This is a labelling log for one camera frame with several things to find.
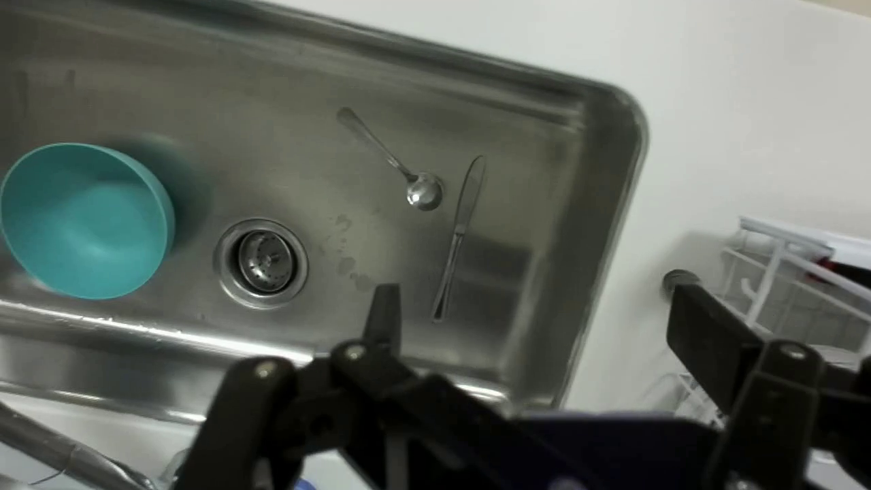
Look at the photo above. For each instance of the stainless steel sink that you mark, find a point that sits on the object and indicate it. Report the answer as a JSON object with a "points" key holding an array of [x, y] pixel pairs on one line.
{"points": [[274, 118]]}

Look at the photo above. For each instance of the teal bowl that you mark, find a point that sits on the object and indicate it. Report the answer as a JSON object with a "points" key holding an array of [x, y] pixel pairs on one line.
{"points": [[86, 220]]}

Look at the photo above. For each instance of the metal butter knife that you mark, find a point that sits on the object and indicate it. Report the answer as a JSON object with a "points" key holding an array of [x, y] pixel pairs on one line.
{"points": [[467, 205]]}

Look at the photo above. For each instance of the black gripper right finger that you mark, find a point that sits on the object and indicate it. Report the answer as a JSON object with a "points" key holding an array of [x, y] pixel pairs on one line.
{"points": [[753, 382]]}

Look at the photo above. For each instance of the round sink drain strainer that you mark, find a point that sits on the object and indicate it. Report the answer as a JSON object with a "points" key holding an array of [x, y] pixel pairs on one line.
{"points": [[262, 261]]}

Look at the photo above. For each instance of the metal spoon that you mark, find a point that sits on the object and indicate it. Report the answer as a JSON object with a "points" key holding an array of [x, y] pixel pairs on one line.
{"points": [[422, 190]]}

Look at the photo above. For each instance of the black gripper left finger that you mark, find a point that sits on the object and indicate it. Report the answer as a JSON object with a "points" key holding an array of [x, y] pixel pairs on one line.
{"points": [[363, 389]]}

